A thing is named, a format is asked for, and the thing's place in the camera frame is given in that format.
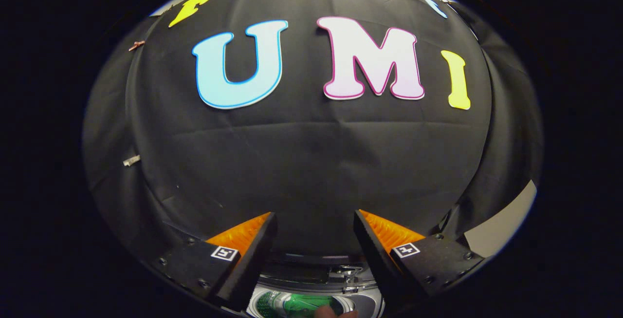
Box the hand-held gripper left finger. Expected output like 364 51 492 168
153 212 278 312

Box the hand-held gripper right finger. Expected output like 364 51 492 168
354 209 485 309

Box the washing machine with dark lid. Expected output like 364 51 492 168
246 252 390 318

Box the green polo shirt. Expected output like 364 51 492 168
280 294 344 317

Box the black backdrop cloth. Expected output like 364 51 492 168
82 0 544 280

